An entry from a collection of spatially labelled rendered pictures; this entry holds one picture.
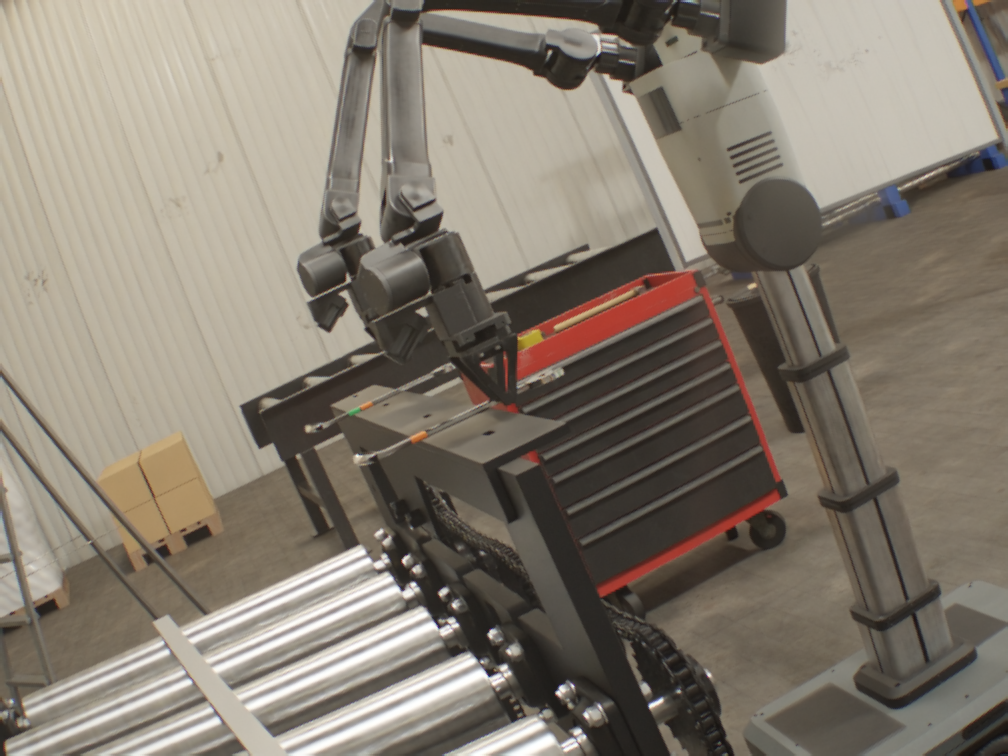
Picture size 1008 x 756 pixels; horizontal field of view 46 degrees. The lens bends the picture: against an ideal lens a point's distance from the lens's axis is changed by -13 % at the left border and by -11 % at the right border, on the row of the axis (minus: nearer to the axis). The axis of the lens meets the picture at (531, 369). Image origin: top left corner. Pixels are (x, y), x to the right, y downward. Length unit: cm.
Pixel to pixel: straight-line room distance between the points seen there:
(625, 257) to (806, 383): 511
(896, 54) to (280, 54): 709
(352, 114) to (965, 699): 149
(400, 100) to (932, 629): 138
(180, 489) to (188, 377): 224
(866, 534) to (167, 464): 785
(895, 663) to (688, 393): 190
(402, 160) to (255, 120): 1040
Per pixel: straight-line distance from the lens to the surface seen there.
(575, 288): 720
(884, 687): 243
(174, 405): 1181
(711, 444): 414
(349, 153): 217
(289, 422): 682
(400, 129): 165
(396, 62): 174
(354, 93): 225
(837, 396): 228
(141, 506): 978
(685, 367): 410
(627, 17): 197
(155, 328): 1180
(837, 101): 632
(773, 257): 216
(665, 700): 133
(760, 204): 215
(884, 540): 234
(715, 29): 202
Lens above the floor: 138
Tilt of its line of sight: 7 degrees down
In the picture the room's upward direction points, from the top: 24 degrees counter-clockwise
